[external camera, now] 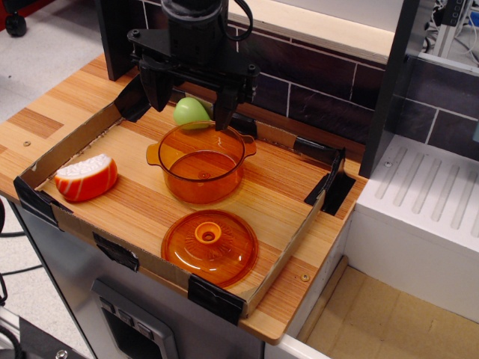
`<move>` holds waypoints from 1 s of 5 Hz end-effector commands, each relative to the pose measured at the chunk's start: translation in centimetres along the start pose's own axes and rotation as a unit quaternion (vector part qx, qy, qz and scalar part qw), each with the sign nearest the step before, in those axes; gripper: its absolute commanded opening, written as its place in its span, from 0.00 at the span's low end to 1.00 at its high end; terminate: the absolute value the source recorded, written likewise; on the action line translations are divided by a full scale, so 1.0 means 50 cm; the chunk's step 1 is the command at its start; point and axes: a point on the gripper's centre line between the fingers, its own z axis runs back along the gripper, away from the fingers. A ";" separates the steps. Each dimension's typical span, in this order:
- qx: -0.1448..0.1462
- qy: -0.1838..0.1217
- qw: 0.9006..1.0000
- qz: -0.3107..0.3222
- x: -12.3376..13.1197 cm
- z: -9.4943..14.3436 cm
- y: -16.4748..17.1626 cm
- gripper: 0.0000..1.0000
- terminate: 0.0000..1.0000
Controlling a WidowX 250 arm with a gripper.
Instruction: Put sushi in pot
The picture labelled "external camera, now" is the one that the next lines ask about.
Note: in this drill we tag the dark vertical post left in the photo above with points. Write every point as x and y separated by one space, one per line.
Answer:
116 18

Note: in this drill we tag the black caster wheel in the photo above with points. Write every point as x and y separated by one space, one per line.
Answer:
15 25

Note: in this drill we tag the dark vertical post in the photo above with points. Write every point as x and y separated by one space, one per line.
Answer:
407 45
116 18

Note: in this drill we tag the silver toy oven front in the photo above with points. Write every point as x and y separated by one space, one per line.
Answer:
123 313

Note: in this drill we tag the orange transparent pot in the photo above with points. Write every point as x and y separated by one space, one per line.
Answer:
201 165

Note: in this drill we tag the orange transparent pot lid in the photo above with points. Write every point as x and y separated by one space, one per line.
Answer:
216 245

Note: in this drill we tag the dark vertical post right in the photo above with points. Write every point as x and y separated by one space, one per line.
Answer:
407 45

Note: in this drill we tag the cardboard fence with black tape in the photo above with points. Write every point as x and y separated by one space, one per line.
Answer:
129 221

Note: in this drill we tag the grey metal equipment frame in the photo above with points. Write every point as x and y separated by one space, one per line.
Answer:
452 37

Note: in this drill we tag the white toy sink drainboard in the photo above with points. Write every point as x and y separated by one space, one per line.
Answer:
415 226

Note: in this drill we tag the salmon nigiri sushi toy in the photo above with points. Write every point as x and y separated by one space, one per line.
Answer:
87 179

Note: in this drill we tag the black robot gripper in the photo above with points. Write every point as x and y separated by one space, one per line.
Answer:
195 47

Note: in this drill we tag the green toy pear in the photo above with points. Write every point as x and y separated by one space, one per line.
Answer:
189 114

